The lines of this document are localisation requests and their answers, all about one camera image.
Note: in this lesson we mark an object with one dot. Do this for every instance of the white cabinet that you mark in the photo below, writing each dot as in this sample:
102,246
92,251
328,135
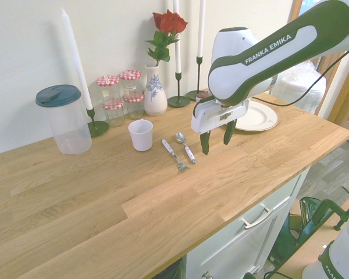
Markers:
238,241

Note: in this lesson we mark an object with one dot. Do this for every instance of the white vase with blue flower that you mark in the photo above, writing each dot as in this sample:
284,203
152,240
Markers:
155,96

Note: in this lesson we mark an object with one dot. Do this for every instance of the white plate with gold rim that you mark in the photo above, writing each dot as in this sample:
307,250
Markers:
257,117

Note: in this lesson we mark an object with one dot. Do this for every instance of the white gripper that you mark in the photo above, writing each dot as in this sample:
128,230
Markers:
212,116

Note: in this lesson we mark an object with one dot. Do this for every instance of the dark green candle holder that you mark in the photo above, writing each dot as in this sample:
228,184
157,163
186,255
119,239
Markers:
97,128
195,94
178,100

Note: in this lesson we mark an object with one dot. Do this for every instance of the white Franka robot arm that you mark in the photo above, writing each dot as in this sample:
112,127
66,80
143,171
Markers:
279,43

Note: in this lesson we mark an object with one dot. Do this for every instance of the glass jar red checkered lid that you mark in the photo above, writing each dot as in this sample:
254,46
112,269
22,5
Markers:
108,85
134,107
114,113
131,81

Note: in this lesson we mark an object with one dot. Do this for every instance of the red rose with green leaves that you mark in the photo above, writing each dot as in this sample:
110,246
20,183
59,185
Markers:
168,23

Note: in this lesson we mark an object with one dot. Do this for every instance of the tall white candle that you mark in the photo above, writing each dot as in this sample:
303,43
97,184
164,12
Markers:
77,61
201,29
177,43

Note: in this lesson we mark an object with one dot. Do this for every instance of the clear plastic wrapped bundle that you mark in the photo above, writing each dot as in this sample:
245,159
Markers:
304,84

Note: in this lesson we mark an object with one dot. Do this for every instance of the silver cabinet knob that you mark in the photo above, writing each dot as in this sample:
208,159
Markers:
206,275

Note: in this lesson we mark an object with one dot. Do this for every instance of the small red round object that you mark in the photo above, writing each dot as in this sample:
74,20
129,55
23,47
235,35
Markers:
202,95

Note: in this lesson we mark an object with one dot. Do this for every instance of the green clamp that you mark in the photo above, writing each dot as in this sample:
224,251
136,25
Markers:
327,207

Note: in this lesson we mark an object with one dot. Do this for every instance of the white plastic cup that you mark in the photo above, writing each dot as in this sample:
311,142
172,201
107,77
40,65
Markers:
141,136

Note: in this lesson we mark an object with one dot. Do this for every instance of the clear pitcher with teal lid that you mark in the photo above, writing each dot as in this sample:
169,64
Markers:
68,122

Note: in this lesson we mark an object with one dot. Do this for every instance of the green bag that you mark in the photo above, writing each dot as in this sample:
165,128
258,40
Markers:
291,238

